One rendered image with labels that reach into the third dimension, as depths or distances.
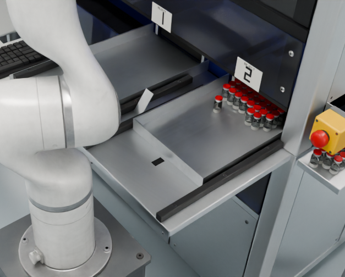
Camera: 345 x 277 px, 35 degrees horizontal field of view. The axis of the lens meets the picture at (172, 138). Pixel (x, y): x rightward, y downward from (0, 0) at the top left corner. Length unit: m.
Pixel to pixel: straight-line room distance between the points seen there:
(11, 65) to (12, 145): 0.88
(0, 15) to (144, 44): 0.48
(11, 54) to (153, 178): 0.72
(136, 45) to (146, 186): 0.59
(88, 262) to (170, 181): 0.28
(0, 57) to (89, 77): 0.96
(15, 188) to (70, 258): 1.42
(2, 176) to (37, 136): 1.70
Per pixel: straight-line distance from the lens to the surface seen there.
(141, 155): 1.34
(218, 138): 1.40
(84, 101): 0.86
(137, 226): 2.32
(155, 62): 1.65
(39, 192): 0.97
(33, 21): 0.81
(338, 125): 1.29
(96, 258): 1.15
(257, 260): 1.74
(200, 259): 2.01
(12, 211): 2.41
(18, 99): 0.87
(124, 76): 1.59
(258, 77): 1.38
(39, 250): 1.13
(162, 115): 1.45
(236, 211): 1.69
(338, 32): 1.21
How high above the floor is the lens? 1.80
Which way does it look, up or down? 42 degrees down
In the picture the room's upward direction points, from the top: 5 degrees clockwise
